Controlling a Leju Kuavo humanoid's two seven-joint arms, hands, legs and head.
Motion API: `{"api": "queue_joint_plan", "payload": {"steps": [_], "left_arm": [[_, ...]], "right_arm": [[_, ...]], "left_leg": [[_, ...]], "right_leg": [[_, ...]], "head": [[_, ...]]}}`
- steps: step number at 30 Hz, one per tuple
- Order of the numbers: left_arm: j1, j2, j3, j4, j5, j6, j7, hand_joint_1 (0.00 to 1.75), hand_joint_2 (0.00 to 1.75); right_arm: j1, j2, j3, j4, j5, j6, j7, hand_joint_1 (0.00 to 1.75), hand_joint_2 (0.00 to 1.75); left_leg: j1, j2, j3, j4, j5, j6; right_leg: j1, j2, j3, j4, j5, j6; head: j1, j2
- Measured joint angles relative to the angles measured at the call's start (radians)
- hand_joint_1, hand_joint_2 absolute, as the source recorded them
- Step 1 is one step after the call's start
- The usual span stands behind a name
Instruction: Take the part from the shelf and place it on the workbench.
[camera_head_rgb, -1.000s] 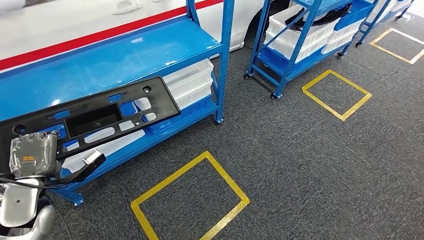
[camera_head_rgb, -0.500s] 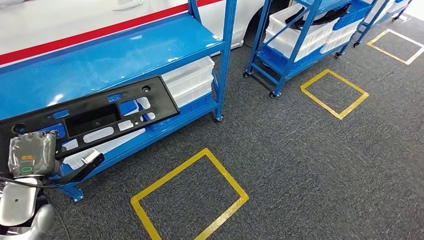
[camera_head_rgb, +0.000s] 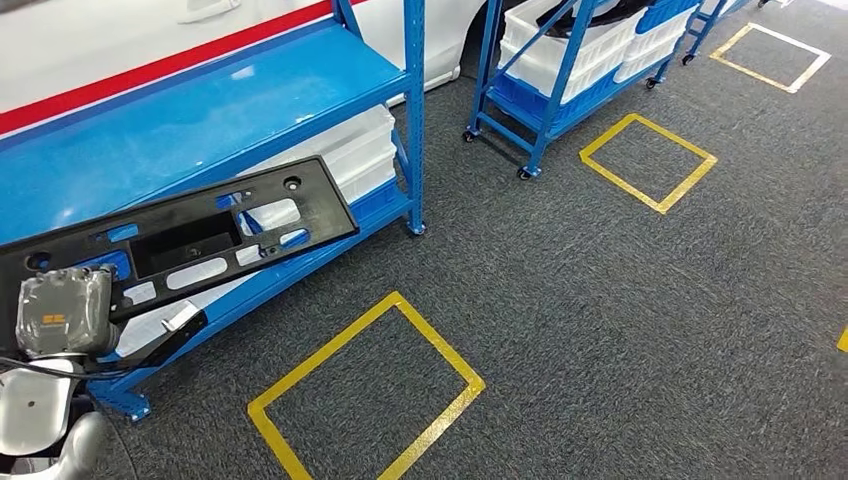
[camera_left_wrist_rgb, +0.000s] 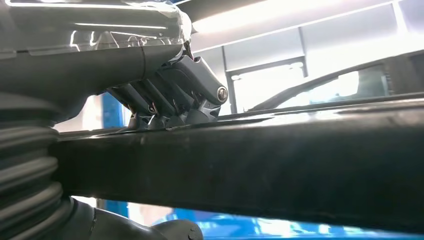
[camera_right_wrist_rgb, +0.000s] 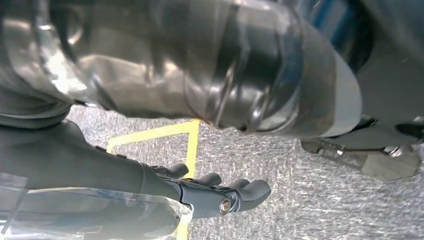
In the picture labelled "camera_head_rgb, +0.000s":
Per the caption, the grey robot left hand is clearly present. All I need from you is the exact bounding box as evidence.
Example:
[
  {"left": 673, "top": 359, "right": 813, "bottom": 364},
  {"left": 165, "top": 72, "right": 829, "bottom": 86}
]
[{"left": 14, "top": 264, "right": 122, "bottom": 362}]

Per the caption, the black plastic plate frame part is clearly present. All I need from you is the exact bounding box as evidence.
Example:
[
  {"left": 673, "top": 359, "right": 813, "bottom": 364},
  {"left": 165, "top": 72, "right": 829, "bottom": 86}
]
[{"left": 0, "top": 155, "right": 360, "bottom": 359}]

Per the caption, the blue metal shelf rack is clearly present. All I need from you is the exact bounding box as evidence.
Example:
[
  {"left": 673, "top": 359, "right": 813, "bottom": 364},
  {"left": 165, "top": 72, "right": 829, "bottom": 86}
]
[
  {"left": 680, "top": 0, "right": 753, "bottom": 66},
  {"left": 0, "top": 0, "right": 429, "bottom": 422},
  {"left": 462, "top": 0, "right": 737, "bottom": 181}
]

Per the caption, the black plastic part in bin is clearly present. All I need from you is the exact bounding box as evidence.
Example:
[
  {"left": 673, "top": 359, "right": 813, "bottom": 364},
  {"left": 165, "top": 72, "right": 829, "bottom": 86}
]
[{"left": 553, "top": 0, "right": 657, "bottom": 39}]

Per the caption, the white car red stripe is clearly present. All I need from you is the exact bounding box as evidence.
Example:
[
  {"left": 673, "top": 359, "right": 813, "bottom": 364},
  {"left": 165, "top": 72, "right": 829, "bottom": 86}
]
[{"left": 0, "top": 0, "right": 488, "bottom": 134}]

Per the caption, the blue plastic crate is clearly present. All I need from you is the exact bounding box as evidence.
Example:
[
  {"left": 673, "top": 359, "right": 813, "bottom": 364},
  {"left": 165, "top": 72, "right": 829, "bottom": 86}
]
[
  {"left": 488, "top": 69, "right": 624, "bottom": 128},
  {"left": 634, "top": 0, "right": 704, "bottom": 36},
  {"left": 347, "top": 177, "right": 407, "bottom": 223}
]

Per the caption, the white plastic bin stack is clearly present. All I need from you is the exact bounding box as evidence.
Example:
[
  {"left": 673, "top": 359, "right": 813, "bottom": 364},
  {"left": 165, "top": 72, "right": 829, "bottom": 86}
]
[{"left": 612, "top": 5, "right": 698, "bottom": 84}]

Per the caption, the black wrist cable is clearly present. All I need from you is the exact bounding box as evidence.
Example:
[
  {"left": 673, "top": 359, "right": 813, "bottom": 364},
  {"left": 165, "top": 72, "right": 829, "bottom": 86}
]
[{"left": 0, "top": 354, "right": 127, "bottom": 382}]

